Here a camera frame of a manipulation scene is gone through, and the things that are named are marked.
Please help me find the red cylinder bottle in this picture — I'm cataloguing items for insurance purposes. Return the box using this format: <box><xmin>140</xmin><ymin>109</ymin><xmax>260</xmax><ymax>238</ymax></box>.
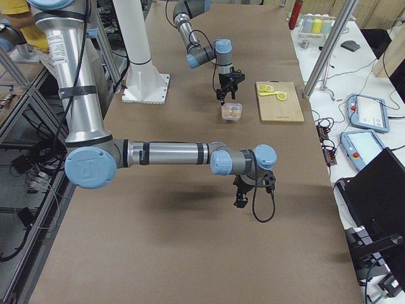
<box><xmin>289</xmin><ymin>0</ymin><xmax>303</xmax><ymax>30</ymax></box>

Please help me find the grey cup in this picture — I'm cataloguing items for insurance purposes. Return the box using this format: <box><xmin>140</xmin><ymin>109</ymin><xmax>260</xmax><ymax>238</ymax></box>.
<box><xmin>301</xmin><ymin>17</ymin><xmax>314</xmax><ymax>33</ymax></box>

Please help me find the clear plastic egg box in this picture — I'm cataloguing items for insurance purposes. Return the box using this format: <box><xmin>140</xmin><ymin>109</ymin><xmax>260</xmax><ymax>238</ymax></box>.
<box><xmin>221</xmin><ymin>103</ymin><xmax>242</xmax><ymax>122</ymax></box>

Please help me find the person in yellow shirt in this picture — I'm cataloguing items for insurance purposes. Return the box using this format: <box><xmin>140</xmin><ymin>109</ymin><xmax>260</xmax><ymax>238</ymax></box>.
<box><xmin>1</xmin><ymin>0</ymin><xmax>49</xmax><ymax>53</ymax></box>

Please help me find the yellow plastic knife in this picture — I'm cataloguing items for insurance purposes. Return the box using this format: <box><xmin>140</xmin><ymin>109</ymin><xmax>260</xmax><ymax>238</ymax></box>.
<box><xmin>259</xmin><ymin>91</ymin><xmax>279</xmax><ymax>96</ymax></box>

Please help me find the metal cylinder cup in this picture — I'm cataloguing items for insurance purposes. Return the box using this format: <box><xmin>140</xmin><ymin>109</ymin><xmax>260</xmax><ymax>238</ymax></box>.
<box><xmin>299</xmin><ymin>39</ymin><xmax>310</xmax><ymax>49</ymax></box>

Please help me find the wooden cutting board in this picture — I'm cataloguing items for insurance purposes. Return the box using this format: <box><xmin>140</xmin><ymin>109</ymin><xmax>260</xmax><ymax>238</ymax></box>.
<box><xmin>255</xmin><ymin>81</ymin><xmax>304</xmax><ymax>123</ymax></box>

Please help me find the blue teach pendant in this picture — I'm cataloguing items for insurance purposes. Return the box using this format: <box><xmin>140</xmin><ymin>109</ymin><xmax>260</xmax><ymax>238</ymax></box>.
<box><xmin>340</xmin><ymin>129</ymin><xmax>385</xmax><ymax>171</ymax></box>
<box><xmin>347</xmin><ymin>94</ymin><xmax>390</xmax><ymax>133</ymax></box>

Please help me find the black laptop monitor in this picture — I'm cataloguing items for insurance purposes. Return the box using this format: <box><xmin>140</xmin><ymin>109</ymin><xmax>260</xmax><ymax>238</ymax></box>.
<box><xmin>337</xmin><ymin>148</ymin><xmax>404</xmax><ymax>289</ymax></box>

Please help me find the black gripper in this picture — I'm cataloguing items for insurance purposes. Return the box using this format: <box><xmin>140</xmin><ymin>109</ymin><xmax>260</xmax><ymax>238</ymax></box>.
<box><xmin>233</xmin><ymin>170</ymin><xmax>276</xmax><ymax>208</ymax></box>
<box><xmin>216</xmin><ymin>66</ymin><xmax>245</xmax><ymax>102</ymax></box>

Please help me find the light blue cup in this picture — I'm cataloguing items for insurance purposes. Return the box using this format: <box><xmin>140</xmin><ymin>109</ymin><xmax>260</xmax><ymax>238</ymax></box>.
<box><xmin>321</xmin><ymin>20</ymin><xmax>332</xmax><ymax>35</ymax></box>

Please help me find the aluminium frame post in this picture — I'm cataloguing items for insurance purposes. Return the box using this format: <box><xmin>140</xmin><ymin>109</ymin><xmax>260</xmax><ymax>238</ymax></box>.
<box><xmin>302</xmin><ymin>0</ymin><xmax>358</xmax><ymax>99</ymax></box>

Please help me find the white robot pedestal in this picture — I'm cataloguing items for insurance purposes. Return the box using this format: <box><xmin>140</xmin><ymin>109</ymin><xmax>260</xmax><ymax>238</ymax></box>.
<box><xmin>113</xmin><ymin>0</ymin><xmax>170</xmax><ymax>105</ymax></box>

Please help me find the yellow cup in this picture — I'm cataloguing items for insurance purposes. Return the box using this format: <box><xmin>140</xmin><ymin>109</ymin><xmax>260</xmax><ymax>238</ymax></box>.
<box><xmin>311</xmin><ymin>19</ymin><xmax>323</xmax><ymax>34</ymax></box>

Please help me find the black square pad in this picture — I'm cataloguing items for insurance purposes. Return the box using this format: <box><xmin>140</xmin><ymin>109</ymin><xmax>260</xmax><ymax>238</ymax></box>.
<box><xmin>340</xmin><ymin>41</ymin><xmax>361</xmax><ymax>52</ymax></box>

